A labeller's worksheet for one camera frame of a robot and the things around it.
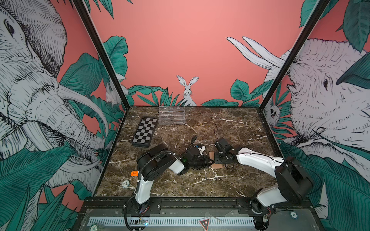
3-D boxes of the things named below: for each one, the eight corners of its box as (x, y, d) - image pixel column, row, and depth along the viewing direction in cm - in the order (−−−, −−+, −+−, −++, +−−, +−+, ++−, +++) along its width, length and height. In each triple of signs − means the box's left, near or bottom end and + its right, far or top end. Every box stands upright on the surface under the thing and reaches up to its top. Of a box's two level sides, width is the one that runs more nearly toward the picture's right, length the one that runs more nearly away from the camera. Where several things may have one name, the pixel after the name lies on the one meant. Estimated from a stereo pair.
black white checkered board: (132, 146, 99) (130, 143, 96) (143, 119, 115) (142, 115, 112) (149, 148, 98) (148, 145, 95) (158, 120, 114) (157, 117, 111)
